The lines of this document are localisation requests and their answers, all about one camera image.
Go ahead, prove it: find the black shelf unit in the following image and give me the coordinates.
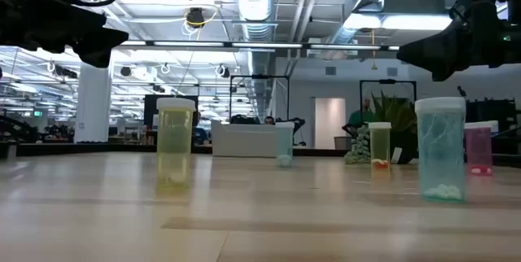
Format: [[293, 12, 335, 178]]
[[465, 98, 521, 168]]

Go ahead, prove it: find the bright ceiling light panel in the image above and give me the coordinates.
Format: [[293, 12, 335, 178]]
[[343, 12, 453, 32]]

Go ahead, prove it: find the white column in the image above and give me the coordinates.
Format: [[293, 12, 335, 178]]
[[74, 61, 113, 144]]

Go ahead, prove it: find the white plastic basket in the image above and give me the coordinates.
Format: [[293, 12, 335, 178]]
[[210, 120, 295, 158]]

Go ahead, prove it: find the long LED light bar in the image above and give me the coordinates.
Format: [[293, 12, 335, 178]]
[[120, 40, 402, 51]]

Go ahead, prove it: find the succulent plant in black pot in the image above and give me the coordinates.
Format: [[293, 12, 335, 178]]
[[344, 90, 420, 165]]

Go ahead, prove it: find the large yellow pill bottle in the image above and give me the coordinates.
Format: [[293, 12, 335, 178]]
[[155, 97, 197, 193]]

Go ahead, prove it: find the white door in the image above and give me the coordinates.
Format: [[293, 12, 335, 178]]
[[313, 97, 347, 151]]

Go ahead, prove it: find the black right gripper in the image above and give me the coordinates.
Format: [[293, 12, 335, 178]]
[[396, 0, 521, 82]]

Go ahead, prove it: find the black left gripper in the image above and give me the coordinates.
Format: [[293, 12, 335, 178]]
[[0, 0, 129, 69]]

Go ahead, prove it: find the pink pill bottle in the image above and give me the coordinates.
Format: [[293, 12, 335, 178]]
[[464, 120, 500, 177]]

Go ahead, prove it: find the large teal pill bottle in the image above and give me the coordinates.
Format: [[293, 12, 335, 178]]
[[414, 97, 466, 204]]

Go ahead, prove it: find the yellow hanging cord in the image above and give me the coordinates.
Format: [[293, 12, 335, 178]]
[[369, 28, 378, 71]]

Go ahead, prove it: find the small teal pill bottle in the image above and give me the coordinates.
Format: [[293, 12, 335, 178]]
[[274, 121, 296, 168]]

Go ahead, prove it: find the small yellow-green pill bottle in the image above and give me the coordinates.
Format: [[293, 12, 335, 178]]
[[368, 121, 392, 170]]

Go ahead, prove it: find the black overhead camera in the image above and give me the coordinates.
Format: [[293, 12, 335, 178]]
[[186, 7, 206, 29]]

